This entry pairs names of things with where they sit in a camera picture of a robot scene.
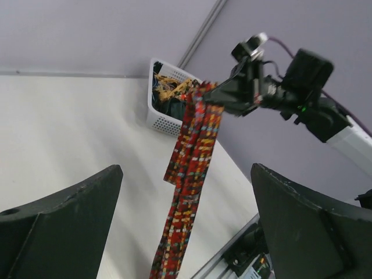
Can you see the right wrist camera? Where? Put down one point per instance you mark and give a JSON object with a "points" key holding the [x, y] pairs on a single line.
{"points": [[251, 48]]}

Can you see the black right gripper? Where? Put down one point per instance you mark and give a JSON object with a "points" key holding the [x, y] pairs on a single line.
{"points": [[247, 89]]}

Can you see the aluminium front rail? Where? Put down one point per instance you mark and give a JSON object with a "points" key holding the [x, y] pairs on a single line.
{"points": [[246, 255]]}

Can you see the red multicolour patterned tie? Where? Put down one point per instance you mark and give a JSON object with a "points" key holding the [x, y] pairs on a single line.
{"points": [[187, 171]]}

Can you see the yellow patterned tie in basket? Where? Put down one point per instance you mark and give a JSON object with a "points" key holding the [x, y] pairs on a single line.
{"points": [[167, 88]]}

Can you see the white perforated plastic basket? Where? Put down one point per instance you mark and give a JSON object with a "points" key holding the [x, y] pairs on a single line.
{"points": [[155, 119]]}

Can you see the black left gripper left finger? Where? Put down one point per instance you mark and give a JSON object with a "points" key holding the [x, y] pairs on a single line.
{"points": [[62, 235]]}

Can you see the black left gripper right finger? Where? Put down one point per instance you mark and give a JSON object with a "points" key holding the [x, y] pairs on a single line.
{"points": [[309, 234]]}

